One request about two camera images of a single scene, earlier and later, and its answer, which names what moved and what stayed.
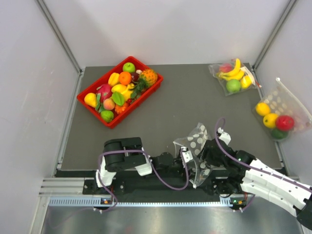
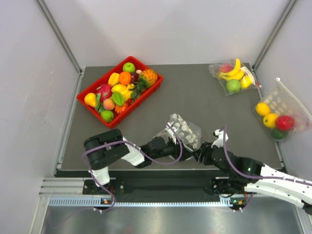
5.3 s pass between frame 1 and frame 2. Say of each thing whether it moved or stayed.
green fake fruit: stayed
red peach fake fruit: stayed
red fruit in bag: stayed
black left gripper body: moved
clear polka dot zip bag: moved
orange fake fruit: stayed
